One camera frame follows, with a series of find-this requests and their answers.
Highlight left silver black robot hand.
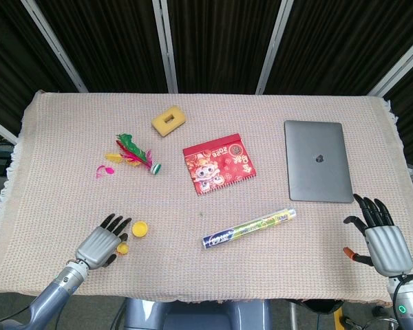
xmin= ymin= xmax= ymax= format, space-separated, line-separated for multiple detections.
xmin=74 ymin=213 xmax=132 ymax=270

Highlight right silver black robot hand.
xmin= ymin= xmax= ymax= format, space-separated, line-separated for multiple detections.
xmin=343 ymin=193 xmax=413 ymax=277

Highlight yellow round disc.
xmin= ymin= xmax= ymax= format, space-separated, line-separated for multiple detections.
xmin=131 ymin=221 xmax=149 ymax=239

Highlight loose pink feather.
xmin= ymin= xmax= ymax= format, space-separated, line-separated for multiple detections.
xmin=96 ymin=164 xmax=115 ymax=179

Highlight colourful feather shuttlecock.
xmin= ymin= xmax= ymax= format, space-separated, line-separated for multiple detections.
xmin=105 ymin=133 xmax=162 ymax=175

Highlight grey closed laptop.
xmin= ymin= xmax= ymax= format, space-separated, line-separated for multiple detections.
xmin=284 ymin=120 xmax=354 ymax=204

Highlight grey robot torso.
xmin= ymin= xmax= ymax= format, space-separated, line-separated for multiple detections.
xmin=123 ymin=298 xmax=273 ymax=330

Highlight beige woven tablecloth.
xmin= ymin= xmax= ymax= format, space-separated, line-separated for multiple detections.
xmin=0 ymin=89 xmax=413 ymax=306

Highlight yellow sponge with hole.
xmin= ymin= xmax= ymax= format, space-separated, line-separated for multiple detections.
xmin=151 ymin=105 xmax=187 ymax=139

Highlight yellow-blue foil tube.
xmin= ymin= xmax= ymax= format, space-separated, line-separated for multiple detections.
xmin=201 ymin=207 xmax=297 ymax=252

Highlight red packet with cartoon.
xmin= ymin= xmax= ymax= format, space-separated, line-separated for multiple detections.
xmin=182 ymin=133 xmax=258 ymax=197

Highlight dark pleated curtain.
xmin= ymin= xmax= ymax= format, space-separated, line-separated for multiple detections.
xmin=0 ymin=0 xmax=413 ymax=169

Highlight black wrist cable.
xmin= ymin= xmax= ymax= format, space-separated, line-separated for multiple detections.
xmin=388 ymin=273 xmax=413 ymax=320

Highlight white metal frame post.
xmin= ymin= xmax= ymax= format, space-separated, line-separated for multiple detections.
xmin=367 ymin=39 xmax=413 ymax=98
xmin=152 ymin=0 xmax=179 ymax=94
xmin=0 ymin=113 xmax=19 ymax=145
xmin=255 ymin=0 xmax=295 ymax=95
xmin=20 ymin=0 xmax=87 ymax=93

